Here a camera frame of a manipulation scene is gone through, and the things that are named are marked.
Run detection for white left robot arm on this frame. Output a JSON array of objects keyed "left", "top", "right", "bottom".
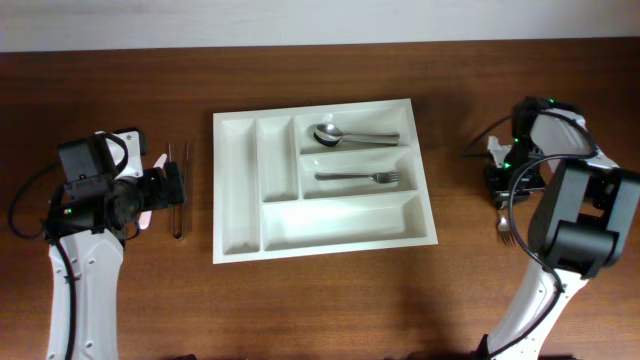
[{"left": 43, "top": 162, "right": 187, "bottom": 359}]

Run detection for long metal tongs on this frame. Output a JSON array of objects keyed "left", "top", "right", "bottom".
[{"left": 171, "top": 142, "right": 190, "bottom": 242}]

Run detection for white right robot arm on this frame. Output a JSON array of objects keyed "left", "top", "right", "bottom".
[{"left": 472, "top": 96, "right": 639, "bottom": 359}]

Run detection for metal fork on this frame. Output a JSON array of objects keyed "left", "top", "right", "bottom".
[
  {"left": 314, "top": 171, "right": 401, "bottom": 184},
  {"left": 496, "top": 210, "right": 516, "bottom": 247}
]

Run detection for pink plastic knife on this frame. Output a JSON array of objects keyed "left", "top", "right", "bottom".
[{"left": 138, "top": 153, "right": 167, "bottom": 230}]

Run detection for large metal spoon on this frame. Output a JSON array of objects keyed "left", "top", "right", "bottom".
[
  {"left": 313, "top": 134, "right": 399, "bottom": 147},
  {"left": 314, "top": 123, "right": 400, "bottom": 141}
]

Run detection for white cutlery tray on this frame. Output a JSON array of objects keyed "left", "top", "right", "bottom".
[{"left": 212, "top": 99, "right": 438, "bottom": 264}]

